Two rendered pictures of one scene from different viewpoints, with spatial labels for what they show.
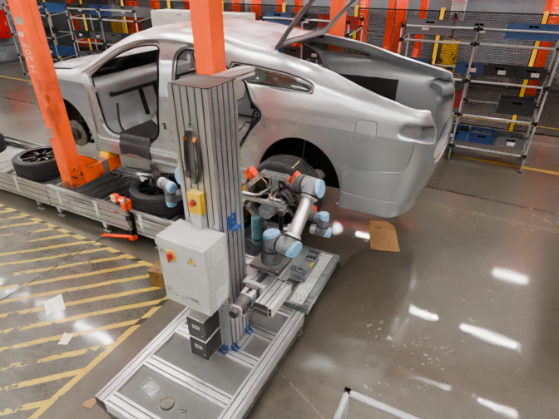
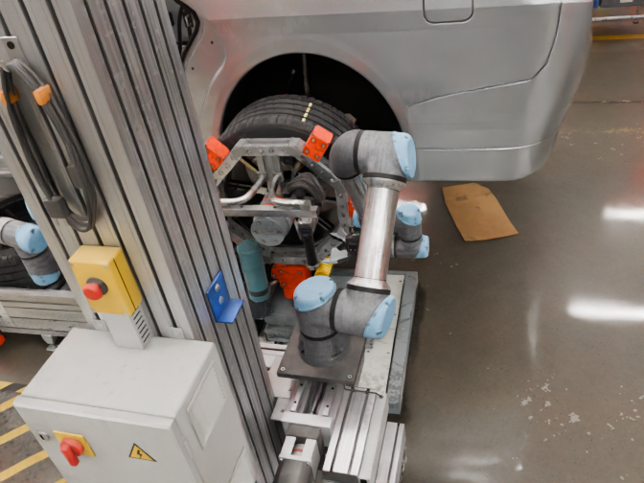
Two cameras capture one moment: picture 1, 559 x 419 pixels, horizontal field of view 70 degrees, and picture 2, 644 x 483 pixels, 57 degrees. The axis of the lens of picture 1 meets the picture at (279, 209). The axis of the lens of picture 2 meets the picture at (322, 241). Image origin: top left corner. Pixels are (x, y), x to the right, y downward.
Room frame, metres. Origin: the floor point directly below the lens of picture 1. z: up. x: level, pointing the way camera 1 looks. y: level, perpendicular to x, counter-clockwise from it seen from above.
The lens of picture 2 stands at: (0.98, 0.18, 2.07)
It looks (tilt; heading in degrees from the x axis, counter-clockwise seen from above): 37 degrees down; 352
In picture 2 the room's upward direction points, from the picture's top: 9 degrees counter-clockwise
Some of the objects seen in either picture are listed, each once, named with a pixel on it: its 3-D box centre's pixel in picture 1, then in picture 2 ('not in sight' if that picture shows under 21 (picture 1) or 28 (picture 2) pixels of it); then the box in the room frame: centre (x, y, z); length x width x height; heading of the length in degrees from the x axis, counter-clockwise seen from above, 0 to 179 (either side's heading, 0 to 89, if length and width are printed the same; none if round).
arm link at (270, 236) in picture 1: (272, 239); (318, 305); (2.16, 0.05, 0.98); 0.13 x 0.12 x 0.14; 54
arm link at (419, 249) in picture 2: (323, 231); (411, 245); (2.46, -0.33, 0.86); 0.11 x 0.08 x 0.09; 64
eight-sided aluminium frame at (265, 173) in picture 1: (274, 202); (280, 205); (2.90, 0.04, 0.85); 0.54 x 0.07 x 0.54; 64
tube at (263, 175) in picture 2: (256, 186); (235, 181); (2.83, 0.18, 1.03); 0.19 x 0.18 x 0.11; 154
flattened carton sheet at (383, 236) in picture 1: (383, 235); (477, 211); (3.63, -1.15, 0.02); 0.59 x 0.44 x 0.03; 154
